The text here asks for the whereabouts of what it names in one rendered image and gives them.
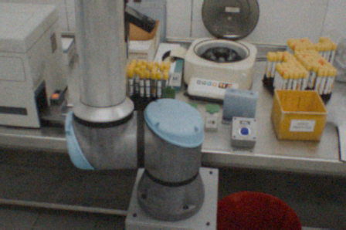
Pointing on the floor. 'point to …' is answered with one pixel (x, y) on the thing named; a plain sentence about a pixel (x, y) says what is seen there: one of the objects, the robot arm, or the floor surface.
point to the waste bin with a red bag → (255, 212)
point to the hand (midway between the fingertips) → (126, 62)
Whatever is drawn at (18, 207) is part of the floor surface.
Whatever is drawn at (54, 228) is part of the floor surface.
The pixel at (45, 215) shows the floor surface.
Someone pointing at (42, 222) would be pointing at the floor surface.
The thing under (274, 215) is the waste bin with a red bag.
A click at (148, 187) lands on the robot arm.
